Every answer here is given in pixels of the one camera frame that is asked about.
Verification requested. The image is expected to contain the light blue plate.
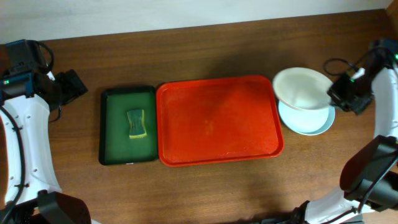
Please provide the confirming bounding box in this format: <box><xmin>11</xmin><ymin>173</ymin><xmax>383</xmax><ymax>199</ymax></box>
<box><xmin>278</xmin><ymin>101</ymin><xmax>336</xmax><ymax>136</ymax></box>

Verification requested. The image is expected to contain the cream white plate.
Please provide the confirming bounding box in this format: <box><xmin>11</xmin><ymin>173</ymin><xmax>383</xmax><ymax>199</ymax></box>
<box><xmin>272</xmin><ymin>67</ymin><xmax>333</xmax><ymax>111</ymax></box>

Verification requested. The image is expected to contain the yellow green sponge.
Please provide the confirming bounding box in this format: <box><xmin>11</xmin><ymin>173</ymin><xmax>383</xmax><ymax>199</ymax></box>
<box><xmin>127</xmin><ymin>109</ymin><xmax>147</xmax><ymax>139</ymax></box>

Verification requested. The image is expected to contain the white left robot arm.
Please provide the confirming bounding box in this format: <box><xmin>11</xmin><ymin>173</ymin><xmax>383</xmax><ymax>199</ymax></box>
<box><xmin>1</xmin><ymin>70</ymin><xmax>92</xmax><ymax>223</ymax></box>

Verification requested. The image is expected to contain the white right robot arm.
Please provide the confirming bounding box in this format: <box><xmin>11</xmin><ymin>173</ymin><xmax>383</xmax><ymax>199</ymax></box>
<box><xmin>287</xmin><ymin>58</ymin><xmax>397</xmax><ymax>223</ymax></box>

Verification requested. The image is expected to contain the dark green tray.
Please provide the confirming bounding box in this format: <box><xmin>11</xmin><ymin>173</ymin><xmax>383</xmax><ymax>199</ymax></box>
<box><xmin>99</xmin><ymin>85</ymin><xmax>159</xmax><ymax>166</ymax></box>

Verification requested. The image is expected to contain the red plastic tray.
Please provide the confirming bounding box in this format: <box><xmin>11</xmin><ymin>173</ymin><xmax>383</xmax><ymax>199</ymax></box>
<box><xmin>156</xmin><ymin>75</ymin><xmax>285</xmax><ymax>167</ymax></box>

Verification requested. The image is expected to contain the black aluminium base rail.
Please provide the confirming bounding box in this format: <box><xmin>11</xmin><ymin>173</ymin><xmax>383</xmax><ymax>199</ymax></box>
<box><xmin>257</xmin><ymin>214</ymin><xmax>365</xmax><ymax>224</ymax></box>

